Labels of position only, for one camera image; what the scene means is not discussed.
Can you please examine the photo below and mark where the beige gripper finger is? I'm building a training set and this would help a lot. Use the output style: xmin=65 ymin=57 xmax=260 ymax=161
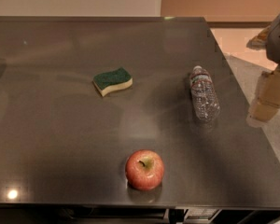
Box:
xmin=246 ymin=65 xmax=280 ymax=128

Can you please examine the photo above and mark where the clear plastic water bottle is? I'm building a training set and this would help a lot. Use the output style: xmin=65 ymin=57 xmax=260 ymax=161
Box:
xmin=189 ymin=65 xmax=220 ymax=122

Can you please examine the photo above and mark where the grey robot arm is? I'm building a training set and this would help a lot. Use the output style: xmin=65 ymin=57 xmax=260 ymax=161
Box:
xmin=246 ymin=13 xmax=280 ymax=128

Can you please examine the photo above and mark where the red apple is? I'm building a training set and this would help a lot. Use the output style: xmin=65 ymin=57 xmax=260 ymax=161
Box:
xmin=125 ymin=149 xmax=164 ymax=191

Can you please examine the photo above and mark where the green and yellow sponge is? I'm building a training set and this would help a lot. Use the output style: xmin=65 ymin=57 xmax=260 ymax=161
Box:
xmin=92 ymin=67 xmax=133 ymax=97

